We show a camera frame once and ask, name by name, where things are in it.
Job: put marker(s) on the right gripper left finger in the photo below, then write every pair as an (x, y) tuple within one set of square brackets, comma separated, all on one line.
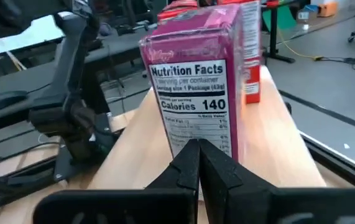
[(177, 180)]

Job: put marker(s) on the grey desk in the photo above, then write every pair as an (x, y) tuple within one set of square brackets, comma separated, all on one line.
[(18, 81), (118, 46)]

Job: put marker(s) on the pink cereal box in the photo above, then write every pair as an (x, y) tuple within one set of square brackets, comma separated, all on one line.
[(196, 46)]

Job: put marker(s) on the red cereal box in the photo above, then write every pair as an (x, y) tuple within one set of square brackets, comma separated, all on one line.
[(253, 84), (177, 11)]

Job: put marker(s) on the green panel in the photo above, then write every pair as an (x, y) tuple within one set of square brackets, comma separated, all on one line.
[(284, 18)]

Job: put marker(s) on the blue and white box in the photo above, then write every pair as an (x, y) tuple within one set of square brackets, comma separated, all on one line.
[(307, 12)]

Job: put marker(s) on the orange box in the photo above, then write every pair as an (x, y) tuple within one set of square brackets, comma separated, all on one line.
[(328, 9)]

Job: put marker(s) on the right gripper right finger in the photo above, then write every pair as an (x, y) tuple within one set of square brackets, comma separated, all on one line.
[(224, 180)]

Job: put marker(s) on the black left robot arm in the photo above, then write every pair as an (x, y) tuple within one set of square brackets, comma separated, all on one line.
[(71, 62)]

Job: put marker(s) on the black table leg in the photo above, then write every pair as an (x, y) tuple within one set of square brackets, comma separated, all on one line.
[(273, 37)]

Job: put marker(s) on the black aluminium table frame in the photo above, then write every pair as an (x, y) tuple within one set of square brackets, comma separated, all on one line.
[(345, 168)]

